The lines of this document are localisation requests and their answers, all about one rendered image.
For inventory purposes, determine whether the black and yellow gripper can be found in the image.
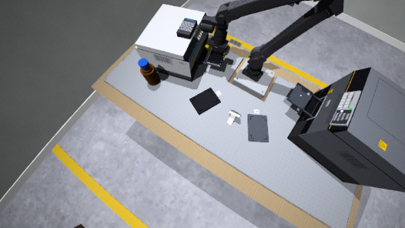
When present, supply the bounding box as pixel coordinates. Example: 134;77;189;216
205;35;231;58

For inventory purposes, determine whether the brown bottle with blue cap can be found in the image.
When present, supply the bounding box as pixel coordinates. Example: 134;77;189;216
138;59;160;86

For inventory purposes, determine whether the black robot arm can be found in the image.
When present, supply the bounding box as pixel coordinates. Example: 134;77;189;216
201;0;344;82

